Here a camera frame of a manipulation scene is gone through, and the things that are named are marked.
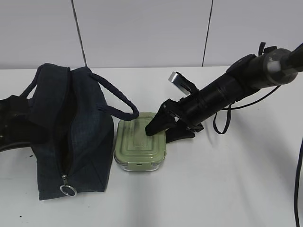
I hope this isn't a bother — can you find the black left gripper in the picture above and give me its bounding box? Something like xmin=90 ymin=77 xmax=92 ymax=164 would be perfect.
xmin=0 ymin=95 xmax=45 ymax=151

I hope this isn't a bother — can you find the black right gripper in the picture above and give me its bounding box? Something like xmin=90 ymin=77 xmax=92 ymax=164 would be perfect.
xmin=145 ymin=93 xmax=204 ymax=143

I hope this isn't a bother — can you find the green lid glass container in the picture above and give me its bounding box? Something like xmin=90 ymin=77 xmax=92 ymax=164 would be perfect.
xmin=114 ymin=112 xmax=166 ymax=172

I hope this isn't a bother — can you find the navy blue lunch bag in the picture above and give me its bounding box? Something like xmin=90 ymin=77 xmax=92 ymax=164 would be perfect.
xmin=21 ymin=63 xmax=139 ymax=201

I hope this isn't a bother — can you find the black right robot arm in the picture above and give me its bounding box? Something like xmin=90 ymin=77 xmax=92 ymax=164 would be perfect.
xmin=145 ymin=42 xmax=303 ymax=143

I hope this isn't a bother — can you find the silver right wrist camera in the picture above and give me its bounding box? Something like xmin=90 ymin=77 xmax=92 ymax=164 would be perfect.
xmin=169 ymin=71 xmax=198 ymax=96

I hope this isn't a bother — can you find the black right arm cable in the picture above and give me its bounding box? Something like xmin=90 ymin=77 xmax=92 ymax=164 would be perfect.
xmin=212 ymin=84 xmax=280 ymax=135

